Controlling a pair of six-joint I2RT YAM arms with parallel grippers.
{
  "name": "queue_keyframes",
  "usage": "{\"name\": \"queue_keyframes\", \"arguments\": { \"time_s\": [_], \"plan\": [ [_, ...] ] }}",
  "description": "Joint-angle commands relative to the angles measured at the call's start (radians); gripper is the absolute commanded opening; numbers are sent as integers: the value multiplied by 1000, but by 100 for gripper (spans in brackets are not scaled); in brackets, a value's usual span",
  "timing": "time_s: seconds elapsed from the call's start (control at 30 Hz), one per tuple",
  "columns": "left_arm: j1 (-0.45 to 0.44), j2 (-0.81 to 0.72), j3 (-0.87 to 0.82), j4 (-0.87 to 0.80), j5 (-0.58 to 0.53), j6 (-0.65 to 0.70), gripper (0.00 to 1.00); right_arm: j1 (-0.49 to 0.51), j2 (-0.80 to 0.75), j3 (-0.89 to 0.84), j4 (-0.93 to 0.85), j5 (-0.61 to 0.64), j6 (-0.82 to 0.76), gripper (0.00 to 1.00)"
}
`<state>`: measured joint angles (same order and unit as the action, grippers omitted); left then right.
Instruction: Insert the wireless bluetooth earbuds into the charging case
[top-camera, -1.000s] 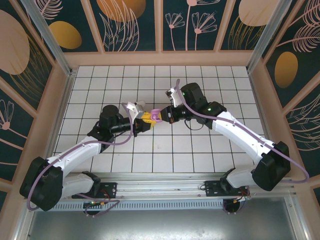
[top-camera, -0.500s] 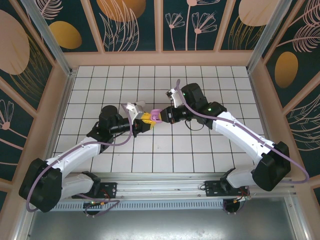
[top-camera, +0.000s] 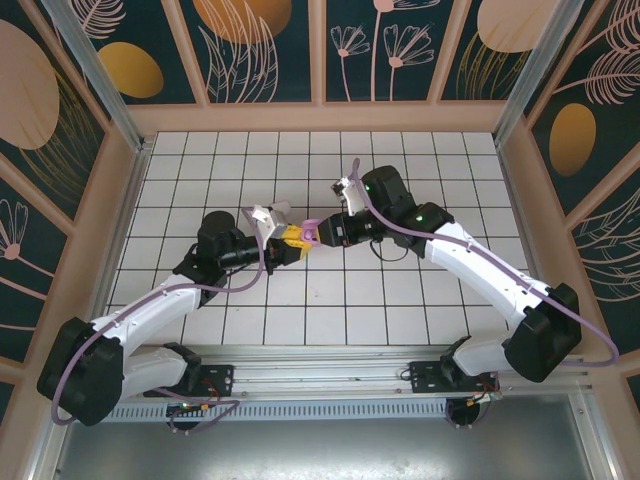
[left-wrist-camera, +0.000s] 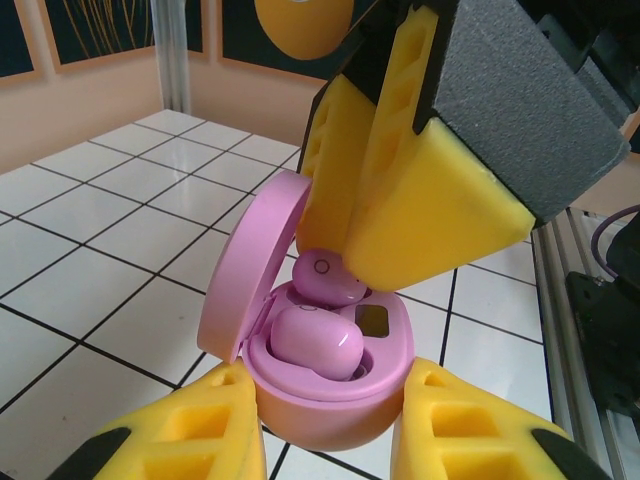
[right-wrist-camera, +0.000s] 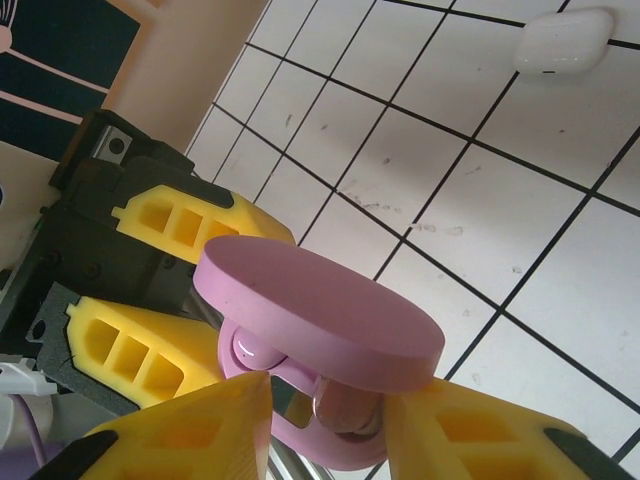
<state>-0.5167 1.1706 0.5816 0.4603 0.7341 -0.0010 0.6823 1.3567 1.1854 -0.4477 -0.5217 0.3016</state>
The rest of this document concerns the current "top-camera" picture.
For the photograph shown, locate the dark panel small gold oval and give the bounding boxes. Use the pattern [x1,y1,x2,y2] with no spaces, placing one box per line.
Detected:
[64,0,209,106]

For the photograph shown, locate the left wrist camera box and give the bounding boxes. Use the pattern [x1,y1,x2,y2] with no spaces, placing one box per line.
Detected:
[248,202,292,242]

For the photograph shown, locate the coloured wire bundle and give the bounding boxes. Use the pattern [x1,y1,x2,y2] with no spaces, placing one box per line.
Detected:
[467,377,501,404]

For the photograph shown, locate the aluminium corner post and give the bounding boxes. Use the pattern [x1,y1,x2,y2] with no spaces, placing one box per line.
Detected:
[492,0,576,149]
[39,0,151,154]

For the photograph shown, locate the dark panel big peach disc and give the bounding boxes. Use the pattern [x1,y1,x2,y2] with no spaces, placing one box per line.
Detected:
[0,0,111,226]

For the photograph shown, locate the dark wall panel three flowers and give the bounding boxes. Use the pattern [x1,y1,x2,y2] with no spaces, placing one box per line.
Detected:
[319,0,446,105]

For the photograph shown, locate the slotted grey cable duct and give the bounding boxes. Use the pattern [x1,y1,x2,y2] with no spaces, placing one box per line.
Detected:
[112,399,451,422]

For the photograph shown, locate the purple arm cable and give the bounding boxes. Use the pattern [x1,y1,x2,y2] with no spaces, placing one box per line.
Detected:
[349,158,621,369]
[51,208,267,427]

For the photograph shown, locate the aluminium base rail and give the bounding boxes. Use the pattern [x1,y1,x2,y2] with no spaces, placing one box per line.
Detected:
[54,344,596,401]

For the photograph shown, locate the aluminium side rail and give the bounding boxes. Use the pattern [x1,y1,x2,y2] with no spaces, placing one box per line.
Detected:
[493,139,564,321]
[77,142,154,364]

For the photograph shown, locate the dark panel peach disc grass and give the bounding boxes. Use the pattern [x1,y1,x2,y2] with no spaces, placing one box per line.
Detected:
[437,0,556,104]

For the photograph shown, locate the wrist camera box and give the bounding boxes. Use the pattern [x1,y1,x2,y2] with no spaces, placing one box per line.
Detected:
[248,202,292,242]
[330,174,371,232]

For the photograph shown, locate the dark panel gold disc leaves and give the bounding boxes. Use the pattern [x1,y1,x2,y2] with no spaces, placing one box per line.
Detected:
[177,0,317,105]

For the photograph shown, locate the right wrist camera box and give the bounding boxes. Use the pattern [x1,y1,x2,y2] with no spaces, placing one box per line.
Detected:
[330,174,371,232]

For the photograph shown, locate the purple earbud charging case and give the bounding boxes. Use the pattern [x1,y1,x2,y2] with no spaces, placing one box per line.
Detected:
[300,217,326,251]

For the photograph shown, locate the dark panel single flower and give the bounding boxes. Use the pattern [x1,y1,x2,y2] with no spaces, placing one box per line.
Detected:
[0,159,76,361]

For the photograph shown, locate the dark panel leaf outlines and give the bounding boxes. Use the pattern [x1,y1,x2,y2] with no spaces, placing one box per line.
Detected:
[567,187,640,311]

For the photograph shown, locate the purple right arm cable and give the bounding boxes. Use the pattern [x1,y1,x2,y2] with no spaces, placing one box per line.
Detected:
[349,158,621,369]

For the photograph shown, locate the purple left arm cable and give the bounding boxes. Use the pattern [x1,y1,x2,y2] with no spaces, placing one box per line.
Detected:
[51,208,267,427]

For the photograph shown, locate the dark panel feathers gold oval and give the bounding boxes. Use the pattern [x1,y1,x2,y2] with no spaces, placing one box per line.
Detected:
[524,0,640,221]

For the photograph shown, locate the grey metal sheet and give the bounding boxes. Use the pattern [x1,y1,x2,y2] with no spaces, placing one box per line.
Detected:
[29,394,616,480]

